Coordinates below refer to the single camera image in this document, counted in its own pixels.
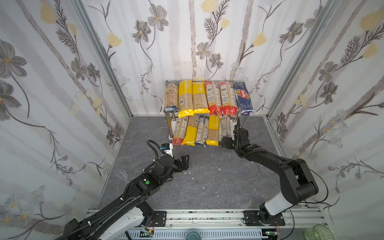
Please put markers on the clear blue-end spaghetti pack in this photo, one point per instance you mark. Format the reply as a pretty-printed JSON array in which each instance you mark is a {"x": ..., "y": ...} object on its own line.
[{"x": 202, "y": 131}]

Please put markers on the yellow bottom spaghetti pack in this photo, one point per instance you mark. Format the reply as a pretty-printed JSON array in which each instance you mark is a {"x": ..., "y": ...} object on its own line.
[{"x": 213, "y": 131}]

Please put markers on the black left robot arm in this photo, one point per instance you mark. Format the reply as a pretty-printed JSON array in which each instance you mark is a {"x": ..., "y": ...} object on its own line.
[{"x": 130, "y": 208}]

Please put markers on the white two-tier shelf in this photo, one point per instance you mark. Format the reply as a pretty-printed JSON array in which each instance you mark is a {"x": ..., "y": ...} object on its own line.
[{"x": 204, "y": 113}]

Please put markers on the green glass bowl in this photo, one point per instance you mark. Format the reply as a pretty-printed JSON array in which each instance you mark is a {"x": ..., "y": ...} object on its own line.
[{"x": 319, "y": 232}]

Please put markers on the yellow-banded whole wheat pack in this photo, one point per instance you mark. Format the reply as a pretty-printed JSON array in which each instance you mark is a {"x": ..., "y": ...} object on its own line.
[{"x": 186, "y": 107}]

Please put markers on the red banded spaghetti pack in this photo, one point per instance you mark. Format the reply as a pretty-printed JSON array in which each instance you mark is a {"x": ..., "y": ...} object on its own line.
[{"x": 180, "y": 131}]

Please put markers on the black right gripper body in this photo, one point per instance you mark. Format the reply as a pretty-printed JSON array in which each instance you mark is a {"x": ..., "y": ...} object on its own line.
[{"x": 240, "y": 139}]

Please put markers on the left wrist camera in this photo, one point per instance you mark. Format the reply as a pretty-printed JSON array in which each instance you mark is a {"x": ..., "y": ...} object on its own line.
[{"x": 167, "y": 148}]

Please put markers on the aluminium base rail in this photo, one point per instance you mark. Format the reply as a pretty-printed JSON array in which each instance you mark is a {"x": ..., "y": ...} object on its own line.
[{"x": 213, "y": 225}]

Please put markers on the yellow whole wheat spaghetti pack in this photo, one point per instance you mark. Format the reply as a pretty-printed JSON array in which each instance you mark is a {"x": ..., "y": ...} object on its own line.
[{"x": 191, "y": 131}]

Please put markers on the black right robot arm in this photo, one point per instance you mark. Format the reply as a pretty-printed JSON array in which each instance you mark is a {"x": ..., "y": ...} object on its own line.
[{"x": 297, "y": 182}]

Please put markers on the red spaghetti pack with label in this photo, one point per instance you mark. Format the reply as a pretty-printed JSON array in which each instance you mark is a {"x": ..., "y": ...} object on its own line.
[{"x": 214, "y": 98}]

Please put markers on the clear plastic cup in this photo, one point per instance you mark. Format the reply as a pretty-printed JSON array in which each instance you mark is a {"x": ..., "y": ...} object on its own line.
[{"x": 122, "y": 175}]

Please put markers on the clear spaghetti pack barcode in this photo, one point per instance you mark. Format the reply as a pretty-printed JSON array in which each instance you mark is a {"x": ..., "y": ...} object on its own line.
[{"x": 226, "y": 129}]

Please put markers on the dark blue clear spaghetti pack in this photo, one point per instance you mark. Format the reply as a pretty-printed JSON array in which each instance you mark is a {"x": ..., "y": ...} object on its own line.
[{"x": 171, "y": 101}]

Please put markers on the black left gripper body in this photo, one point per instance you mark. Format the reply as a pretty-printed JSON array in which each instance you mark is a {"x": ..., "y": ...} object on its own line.
[{"x": 177, "y": 164}]

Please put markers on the blue Barilla spaghetti pack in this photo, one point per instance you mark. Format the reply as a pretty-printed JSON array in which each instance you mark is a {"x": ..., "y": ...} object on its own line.
[{"x": 243, "y": 99}]

